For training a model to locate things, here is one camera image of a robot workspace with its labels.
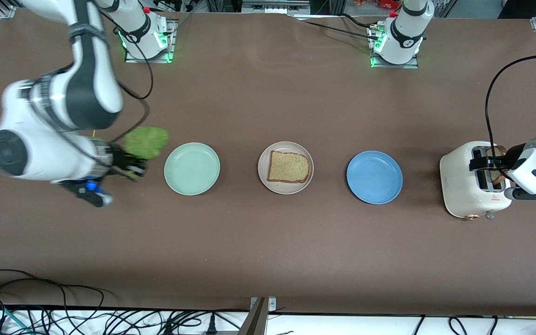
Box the white toaster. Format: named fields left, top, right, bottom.
left=439, top=141, right=513, bottom=220

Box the brown bread slice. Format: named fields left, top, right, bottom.
left=489, top=146, right=509, bottom=185
left=267, top=150, right=310, bottom=183

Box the blue plate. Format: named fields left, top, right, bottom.
left=346, top=150, right=403, bottom=205

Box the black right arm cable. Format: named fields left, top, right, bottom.
left=94, top=0, right=153, bottom=142

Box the black cable tangle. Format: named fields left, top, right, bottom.
left=40, top=307, right=250, bottom=335

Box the grey equipment box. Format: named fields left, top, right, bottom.
left=242, top=0, right=310, bottom=13

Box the green lettuce leaf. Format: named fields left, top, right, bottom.
left=124, top=127, right=170, bottom=180

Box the grey metal bracket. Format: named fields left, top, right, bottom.
left=238, top=297, right=277, bottom=335

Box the beige plate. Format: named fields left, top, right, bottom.
left=257, top=141, right=314, bottom=195

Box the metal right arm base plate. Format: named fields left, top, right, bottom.
left=124, top=19, right=176, bottom=63

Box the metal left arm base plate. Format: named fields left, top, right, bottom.
left=369, top=26, right=420, bottom=69

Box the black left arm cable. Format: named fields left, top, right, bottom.
left=484, top=55, right=536, bottom=180

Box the black cable at arm base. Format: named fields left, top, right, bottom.
left=291, top=14, right=380, bottom=40

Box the pale green plate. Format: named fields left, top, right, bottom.
left=164, top=142, right=221, bottom=196

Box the long looping black cable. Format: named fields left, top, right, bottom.
left=0, top=269, right=113, bottom=324

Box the teal cable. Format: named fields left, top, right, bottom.
left=0, top=302, right=34, bottom=335

